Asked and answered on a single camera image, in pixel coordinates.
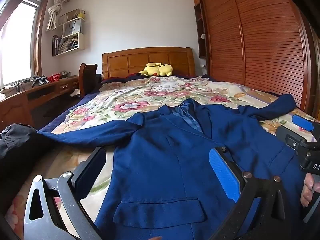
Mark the yellow plush toy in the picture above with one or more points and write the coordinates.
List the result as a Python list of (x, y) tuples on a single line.
[(160, 70)]

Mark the brown cardboard box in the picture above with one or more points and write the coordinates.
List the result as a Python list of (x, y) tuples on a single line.
[(67, 17)]

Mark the person's right hand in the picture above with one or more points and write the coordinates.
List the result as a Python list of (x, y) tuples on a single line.
[(307, 192)]

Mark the small white object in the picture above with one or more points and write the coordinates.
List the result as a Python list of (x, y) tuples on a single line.
[(203, 36)]

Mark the tied beige curtain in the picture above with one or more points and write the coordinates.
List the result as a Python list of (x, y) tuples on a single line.
[(56, 10)]

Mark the floral plush blanket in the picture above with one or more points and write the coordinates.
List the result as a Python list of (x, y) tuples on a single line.
[(140, 100)]

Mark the white wall shelf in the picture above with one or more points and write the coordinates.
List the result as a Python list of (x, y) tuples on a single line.
[(81, 42)]

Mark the black desktop device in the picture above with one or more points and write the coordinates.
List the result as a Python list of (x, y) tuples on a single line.
[(40, 80)]

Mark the blue suit jacket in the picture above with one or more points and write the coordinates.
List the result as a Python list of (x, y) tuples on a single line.
[(162, 160)]

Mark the wooden desk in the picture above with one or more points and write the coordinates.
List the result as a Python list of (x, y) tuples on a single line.
[(15, 110)]

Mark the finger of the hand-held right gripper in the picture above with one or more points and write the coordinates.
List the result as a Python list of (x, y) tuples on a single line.
[(291, 138), (303, 123)]

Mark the black garment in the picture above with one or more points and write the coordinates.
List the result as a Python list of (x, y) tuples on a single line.
[(20, 140)]

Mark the wood-framed window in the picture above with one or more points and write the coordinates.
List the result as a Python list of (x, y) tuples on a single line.
[(15, 42)]

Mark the white paper bag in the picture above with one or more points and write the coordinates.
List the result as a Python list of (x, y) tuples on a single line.
[(72, 28)]

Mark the wooden bed headboard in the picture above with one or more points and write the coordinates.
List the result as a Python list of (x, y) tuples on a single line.
[(150, 57)]

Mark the grey metal container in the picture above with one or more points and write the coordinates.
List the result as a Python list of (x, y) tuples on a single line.
[(66, 74)]

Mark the wooden chair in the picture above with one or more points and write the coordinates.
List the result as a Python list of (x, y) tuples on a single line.
[(86, 80)]

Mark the red plastic basket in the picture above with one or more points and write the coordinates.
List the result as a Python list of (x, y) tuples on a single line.
[(54, 78)]

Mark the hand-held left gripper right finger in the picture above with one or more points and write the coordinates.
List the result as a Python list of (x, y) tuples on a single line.
[(225, 175)]

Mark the wooden louvred wardrobe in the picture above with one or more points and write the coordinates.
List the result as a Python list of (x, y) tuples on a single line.
[(262, 42)]

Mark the dark upright folders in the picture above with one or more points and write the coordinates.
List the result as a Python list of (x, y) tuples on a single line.
[(56, 45)]

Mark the stack of leaning papers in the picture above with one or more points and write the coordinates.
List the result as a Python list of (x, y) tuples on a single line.
[(68, 44)]

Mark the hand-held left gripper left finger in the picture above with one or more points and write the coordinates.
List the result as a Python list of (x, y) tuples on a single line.
[(93, 171)]

